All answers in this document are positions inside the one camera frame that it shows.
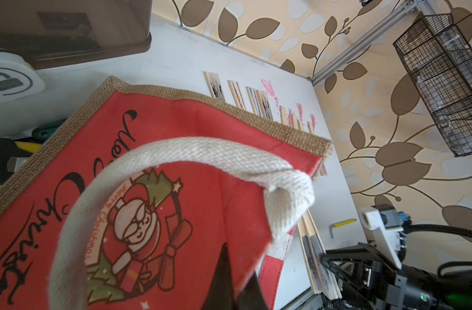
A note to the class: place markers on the folding fan pink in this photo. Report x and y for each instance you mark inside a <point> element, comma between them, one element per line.
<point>300,116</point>
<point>271,92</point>

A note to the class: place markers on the brown toolbox with white handle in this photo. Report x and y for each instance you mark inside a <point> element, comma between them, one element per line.
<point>35,35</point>

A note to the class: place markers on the yellow black tape measure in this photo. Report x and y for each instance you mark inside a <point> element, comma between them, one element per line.
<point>14,154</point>

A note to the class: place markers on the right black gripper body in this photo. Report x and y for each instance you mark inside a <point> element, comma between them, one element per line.
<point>374,276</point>

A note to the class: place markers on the right black wire basket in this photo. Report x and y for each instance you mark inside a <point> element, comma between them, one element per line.
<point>438,59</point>

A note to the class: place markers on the yellow hex key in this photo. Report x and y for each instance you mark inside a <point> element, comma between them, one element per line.
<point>340,224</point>

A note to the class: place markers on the folding fan plain wood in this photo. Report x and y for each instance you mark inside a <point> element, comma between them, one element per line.
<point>237,95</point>

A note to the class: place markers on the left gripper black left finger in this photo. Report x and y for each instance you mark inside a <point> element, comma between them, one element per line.
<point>220,295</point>

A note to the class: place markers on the folding fan black print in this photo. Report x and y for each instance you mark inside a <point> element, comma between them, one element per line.
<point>214,85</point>

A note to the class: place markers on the teal handled screwdriver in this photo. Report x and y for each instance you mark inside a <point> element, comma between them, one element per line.
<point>42,133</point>

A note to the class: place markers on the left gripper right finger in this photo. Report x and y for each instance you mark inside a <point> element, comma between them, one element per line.
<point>251,298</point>

